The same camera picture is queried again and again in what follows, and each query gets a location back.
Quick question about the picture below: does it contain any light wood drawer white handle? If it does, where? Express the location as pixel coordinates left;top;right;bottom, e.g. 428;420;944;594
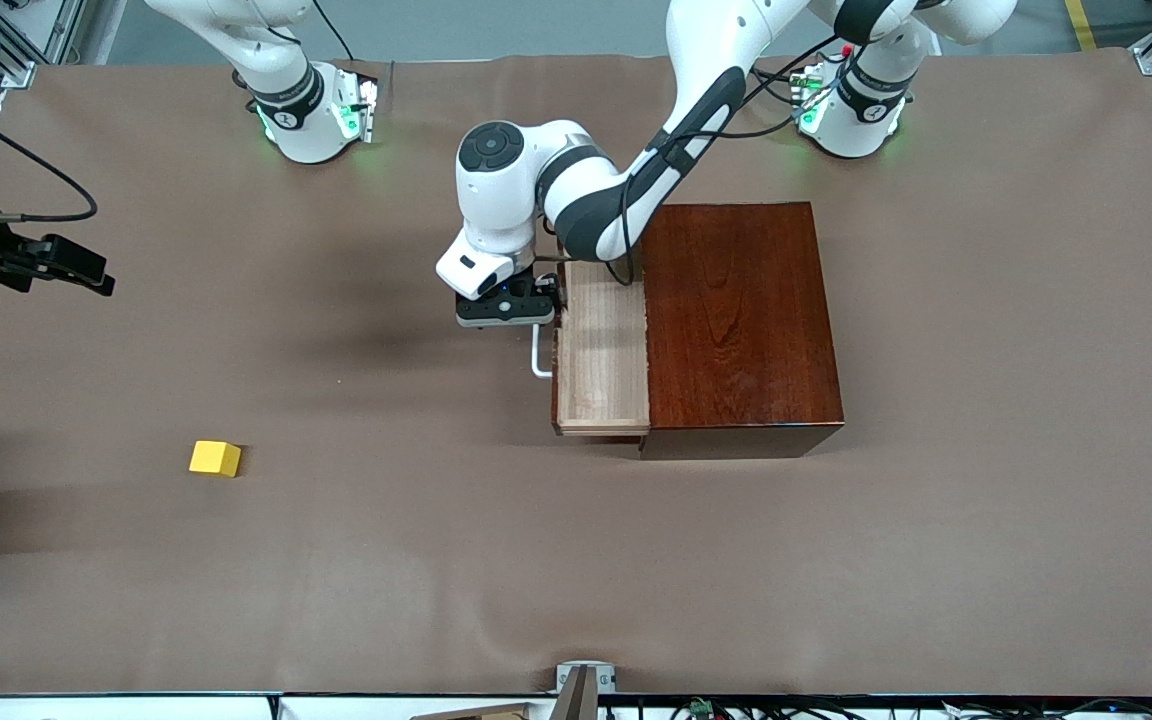
531;258;653;439

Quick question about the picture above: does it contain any yellow block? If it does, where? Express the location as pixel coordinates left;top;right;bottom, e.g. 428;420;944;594
189;441;243;478

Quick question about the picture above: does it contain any dark brown wooden cabinet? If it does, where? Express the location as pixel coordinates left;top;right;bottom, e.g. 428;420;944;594
636;203;846;461

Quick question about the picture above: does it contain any brown table mat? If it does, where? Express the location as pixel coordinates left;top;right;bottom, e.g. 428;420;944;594
0;52;1152;698

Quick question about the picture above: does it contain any brown wooden board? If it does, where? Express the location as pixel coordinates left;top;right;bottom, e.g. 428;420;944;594
409;702;539;720

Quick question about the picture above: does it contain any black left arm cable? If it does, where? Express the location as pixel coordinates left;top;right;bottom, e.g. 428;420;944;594
536;35;842;289

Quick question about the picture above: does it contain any black arm base cable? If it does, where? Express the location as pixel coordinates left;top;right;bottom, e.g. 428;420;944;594
311;0;357;63

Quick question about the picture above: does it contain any grey metal bracket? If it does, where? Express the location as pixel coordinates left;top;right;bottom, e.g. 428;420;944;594
555;660;618;720

